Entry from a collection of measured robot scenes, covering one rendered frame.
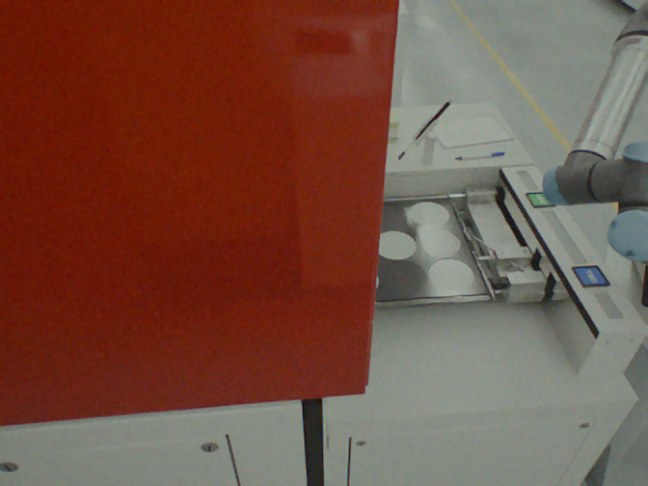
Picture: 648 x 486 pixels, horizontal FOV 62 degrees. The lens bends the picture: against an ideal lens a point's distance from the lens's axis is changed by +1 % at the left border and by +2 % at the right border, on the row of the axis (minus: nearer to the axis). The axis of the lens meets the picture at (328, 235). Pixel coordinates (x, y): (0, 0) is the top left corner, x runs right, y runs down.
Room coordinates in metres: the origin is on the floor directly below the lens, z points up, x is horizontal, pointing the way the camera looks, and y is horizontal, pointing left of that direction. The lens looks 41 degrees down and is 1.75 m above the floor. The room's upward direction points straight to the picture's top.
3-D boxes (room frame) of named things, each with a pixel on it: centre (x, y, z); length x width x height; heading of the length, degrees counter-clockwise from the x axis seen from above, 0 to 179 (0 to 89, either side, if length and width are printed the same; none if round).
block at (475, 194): (1.14, -0.41, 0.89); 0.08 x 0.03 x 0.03; 95
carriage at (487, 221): (0.98, -0.42, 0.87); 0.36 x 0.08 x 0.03; 5
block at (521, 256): (0.90, -0.43, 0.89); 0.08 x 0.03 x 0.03; 95
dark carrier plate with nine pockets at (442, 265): (0.94, -0.16, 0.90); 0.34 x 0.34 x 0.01; 5
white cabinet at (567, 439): (1.03, -0.26, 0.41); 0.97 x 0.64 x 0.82; 5
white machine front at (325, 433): (0.73, 0.05, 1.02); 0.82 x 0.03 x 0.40; 5
